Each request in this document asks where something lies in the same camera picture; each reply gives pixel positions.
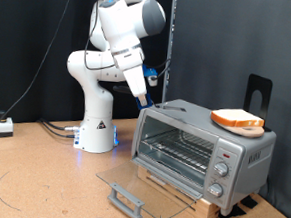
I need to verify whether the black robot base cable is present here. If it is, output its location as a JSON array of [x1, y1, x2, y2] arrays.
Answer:
[[40, 121, 78, 139]]

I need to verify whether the metal wire oven rack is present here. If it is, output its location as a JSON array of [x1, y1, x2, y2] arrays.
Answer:
[[137, 126, 216, 177]]

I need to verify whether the large silver oven knob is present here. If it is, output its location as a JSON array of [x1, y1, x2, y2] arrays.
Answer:
[[213, 160, 231, 178]]

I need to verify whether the black foam pad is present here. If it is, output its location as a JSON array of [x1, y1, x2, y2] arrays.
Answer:
[[217, 202, 248, 218], [240, 194, 260, 210]]

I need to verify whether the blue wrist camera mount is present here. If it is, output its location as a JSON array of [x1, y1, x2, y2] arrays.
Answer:
[[140, 64, 161, 89]]

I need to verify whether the black metal bookend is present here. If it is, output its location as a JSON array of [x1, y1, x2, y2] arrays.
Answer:
[[241, 73, 275, 133]]

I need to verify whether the vertical metal pole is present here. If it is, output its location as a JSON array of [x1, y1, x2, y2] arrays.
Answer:
[[161, 0, 179, 104]]

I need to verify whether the white bread slice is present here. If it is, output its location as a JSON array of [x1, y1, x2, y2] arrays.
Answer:
[[210, 107, 266, 129]]

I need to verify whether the black hanging cable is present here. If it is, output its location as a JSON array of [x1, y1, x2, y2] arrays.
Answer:
[[0, 0, 78, 157]]

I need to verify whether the white emergency stop box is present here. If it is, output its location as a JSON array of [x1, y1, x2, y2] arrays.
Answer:
[[0, 111, 15, 140]]

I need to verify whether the small silver oven knob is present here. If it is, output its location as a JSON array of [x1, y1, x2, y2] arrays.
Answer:
[[207, 182, 225, 199]]

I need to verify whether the silver toaster oven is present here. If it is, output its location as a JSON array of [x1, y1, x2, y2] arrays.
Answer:
[[126, 95, 280, 218]]

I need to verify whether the black backdrop curtain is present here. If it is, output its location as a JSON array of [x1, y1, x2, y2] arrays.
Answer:
[[0, 0, 176, 135]]

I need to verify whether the light wooden block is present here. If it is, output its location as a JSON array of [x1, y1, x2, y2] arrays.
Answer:
[[134, 165, 223, 218]]

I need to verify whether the round wooden cutting board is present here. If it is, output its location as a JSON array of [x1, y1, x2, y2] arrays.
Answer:
[[213, 121, 267, 139]]

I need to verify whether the black cable with silver connector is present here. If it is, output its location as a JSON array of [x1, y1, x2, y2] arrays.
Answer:
[[38, 117, 83, 134]]

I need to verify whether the grey backdrop curtain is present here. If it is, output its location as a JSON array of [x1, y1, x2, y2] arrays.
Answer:
[[159, 0, 291, 218]]

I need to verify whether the glass oven door with handle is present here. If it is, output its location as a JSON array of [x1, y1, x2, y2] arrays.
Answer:
[[92, 153, 207, 218]]

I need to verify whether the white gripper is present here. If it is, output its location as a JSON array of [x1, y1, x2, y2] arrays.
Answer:
[[111, 46, 153, 108]]

